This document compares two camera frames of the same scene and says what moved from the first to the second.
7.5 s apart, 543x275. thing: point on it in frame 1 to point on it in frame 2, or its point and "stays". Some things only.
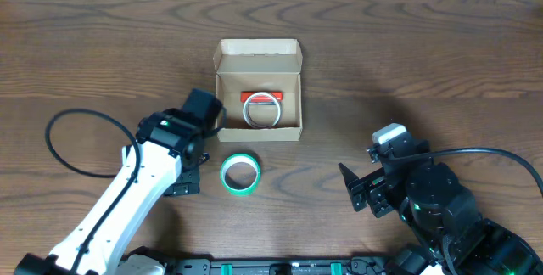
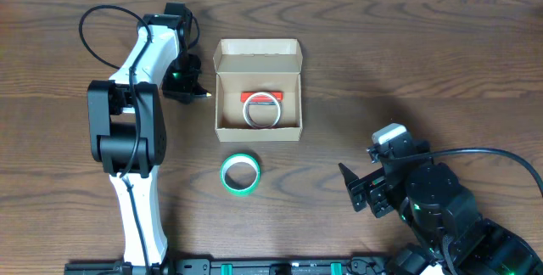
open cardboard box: (260, 65) stays
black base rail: (277, 266) stays
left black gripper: (182, 183) to (187, 89)
